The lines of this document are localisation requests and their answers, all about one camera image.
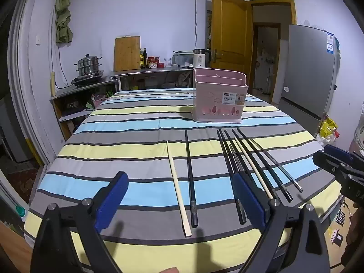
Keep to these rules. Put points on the wooden chopstick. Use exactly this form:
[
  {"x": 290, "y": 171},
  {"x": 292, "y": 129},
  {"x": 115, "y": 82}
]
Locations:
[
  {"x": 250, "y": 165},
  {"x": 177, "y": 187}
]

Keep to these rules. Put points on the green curtain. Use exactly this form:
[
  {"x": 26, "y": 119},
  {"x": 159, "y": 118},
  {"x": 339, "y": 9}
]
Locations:
[{"x": 64, "y": 20}]

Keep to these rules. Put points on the gas stove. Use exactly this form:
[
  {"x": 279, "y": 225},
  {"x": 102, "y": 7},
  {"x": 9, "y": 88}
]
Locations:
[{"x": 85, "y": 81}]

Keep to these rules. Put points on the person's left hand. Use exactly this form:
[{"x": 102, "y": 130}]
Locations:
[{"x": 170, "y": 270}]

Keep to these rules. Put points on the pink plastic chopstick basket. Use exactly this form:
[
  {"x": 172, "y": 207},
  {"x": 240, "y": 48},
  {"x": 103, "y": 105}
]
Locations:
[{"x": 216, "y": 102}]

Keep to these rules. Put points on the white wall switch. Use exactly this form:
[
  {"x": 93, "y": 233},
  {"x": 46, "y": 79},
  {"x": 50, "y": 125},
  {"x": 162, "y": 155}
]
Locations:
[{"x": 37, "y": 40}]

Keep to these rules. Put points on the beige power strip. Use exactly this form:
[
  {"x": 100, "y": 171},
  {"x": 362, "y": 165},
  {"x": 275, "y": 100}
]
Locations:
[{"x": 53, "y": 85}]

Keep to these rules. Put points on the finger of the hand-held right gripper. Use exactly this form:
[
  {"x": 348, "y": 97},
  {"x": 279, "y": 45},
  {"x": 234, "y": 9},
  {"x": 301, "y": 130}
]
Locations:
[
  {"x": 338, "y": 152},
  {"x": 327, "y": 162}
]

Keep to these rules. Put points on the steel steamer pot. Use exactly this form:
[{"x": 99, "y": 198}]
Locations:
[{"x": 88, "y": 66}]

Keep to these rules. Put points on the wall poster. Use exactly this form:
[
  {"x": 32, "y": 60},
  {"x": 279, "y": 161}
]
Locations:
[{"x": 208, "y": 20}]

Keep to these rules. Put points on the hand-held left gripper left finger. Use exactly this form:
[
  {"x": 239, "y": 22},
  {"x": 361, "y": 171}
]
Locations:
[{"x": 112, "y": 202}]

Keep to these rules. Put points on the yellow oil bottle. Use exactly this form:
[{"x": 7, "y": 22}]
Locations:
[{"x": 141, "y": 61}]

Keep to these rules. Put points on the dark glass bottle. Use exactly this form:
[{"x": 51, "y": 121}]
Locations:
[{"x": 145, "y": 59}]

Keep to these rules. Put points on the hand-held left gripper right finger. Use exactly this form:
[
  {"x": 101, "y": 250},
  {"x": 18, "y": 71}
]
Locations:
[{"x": 250, "y": 202}]

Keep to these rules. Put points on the metal kitchen counter shelf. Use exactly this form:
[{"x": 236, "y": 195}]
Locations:
[{"x": 133, "y": 72}]

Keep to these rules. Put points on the yellow snack bag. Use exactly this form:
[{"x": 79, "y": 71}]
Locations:
[{"x": 328, "y": 126}]

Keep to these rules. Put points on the white electric kettle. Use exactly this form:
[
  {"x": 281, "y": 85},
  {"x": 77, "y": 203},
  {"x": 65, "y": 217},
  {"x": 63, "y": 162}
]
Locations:
[{"x": 200, "y": 59}]

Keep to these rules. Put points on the yellow wooden door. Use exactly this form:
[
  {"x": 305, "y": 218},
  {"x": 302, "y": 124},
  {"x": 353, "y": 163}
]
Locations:
[{"x": 227, "y": 34}]

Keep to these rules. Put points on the pineapple print bag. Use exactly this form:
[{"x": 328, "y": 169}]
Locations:
[{"x": 359, "y": 136}]

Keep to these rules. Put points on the small pink shelf basket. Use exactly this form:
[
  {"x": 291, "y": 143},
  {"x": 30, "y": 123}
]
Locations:
[{"x": 100, "y": 99}]

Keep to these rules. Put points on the clear plastic storage box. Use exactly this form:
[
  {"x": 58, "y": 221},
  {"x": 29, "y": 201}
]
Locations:
[{"x": 182, "y": 59}]

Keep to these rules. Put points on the wooden cutting board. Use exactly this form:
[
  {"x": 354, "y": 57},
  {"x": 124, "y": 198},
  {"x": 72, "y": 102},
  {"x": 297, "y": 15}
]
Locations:
[{"x": 126, "y": 54}]

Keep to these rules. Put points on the yellow door frame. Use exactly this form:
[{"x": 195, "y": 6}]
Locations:
[{"x": 293, "y": 14}]

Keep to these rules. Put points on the dark printed floor mat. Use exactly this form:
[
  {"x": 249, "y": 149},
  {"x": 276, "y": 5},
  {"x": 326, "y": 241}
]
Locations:
[{"x": 339, "y": 224}]

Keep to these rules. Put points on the grey refrigerator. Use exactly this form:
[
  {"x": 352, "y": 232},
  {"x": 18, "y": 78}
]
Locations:
[{"x": 307, "y": 71}]

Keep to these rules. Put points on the striped tablecloth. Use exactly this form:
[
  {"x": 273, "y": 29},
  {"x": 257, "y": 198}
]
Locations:
[{"x": 128, "y": 136}]

